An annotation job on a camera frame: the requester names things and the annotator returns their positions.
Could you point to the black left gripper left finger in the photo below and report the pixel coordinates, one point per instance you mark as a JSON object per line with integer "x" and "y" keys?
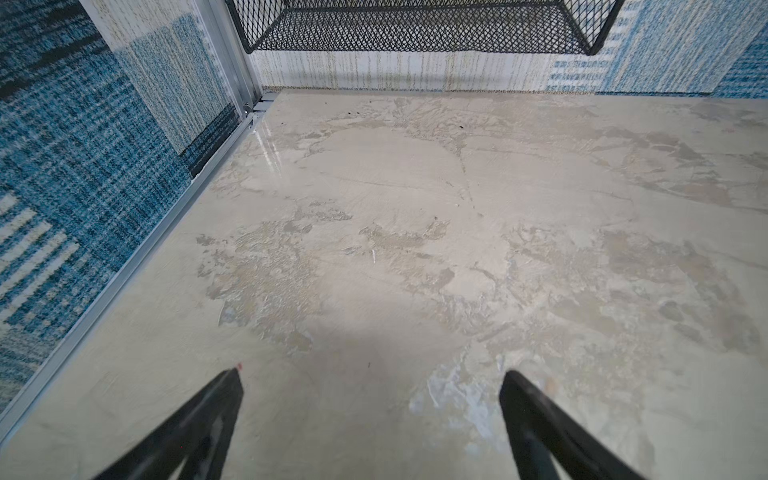
{"x": 193, "y": 442}

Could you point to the black wire mesh shelf rack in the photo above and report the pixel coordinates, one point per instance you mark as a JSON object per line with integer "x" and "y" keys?
{"x": 486, "y": 26}

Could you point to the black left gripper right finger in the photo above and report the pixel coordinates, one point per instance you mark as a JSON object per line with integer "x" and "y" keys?
{"x": 542, "y": 436}

